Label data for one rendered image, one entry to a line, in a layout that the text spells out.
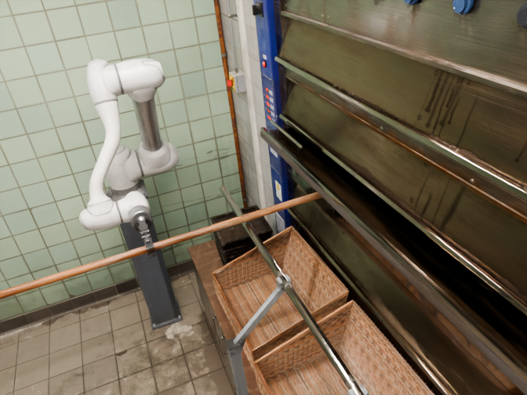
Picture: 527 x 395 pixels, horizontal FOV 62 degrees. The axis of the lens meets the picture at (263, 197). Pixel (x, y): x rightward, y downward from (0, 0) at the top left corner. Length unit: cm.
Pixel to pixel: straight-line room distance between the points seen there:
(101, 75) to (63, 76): 74
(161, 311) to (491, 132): 242
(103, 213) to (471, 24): 153
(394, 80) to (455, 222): 43
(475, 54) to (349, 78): 51
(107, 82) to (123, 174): 62
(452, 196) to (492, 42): 40
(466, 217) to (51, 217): 250
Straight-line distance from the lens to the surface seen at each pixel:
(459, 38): 115
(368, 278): 181
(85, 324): 339
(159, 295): 297
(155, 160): 243
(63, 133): 286
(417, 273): 122
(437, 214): 130
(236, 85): 255
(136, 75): 202
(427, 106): 123
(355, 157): 158
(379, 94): 138
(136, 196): 204
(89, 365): 313
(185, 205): 317
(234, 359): 172
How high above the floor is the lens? 224
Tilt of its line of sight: 32 degrees down
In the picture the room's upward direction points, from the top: 7 degrees counter-clockwise
